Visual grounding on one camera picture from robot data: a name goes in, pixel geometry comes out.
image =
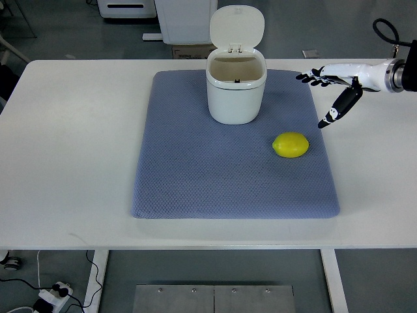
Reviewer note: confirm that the white table leg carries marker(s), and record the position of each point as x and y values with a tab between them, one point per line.
98	260
333	281

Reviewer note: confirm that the yellow lemon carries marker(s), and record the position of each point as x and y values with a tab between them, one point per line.
290	145

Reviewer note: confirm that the white left table leg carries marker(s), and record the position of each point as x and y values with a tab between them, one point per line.
98	260

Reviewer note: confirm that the person's dark clothed leg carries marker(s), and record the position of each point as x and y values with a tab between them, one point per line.
8	81

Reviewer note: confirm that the grey floor outlet plate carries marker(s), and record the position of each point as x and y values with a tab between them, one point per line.
310	54

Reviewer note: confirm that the white trash bin open lid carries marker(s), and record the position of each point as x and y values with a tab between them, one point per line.
235	71

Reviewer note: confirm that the white right table leg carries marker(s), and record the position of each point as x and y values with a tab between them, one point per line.
333	281

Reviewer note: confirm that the blue textured mat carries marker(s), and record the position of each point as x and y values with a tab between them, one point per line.
191	166

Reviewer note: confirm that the grey metal floor plate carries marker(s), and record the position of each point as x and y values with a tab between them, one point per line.
213	298

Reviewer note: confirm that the white appliance with black slot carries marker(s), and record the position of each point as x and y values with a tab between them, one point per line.
127	9

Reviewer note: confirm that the cardboard box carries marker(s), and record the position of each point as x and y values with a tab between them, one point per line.
198	51

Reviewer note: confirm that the white cabinet unit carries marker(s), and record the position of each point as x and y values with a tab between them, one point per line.
183	22

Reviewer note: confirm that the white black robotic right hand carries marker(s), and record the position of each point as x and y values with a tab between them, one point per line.
392	76

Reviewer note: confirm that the white power strip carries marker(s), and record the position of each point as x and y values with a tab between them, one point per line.
57	295

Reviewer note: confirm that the white chair frame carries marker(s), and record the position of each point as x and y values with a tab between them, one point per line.
7	49

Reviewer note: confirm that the caster wheel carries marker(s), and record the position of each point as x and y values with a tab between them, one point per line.
9	262

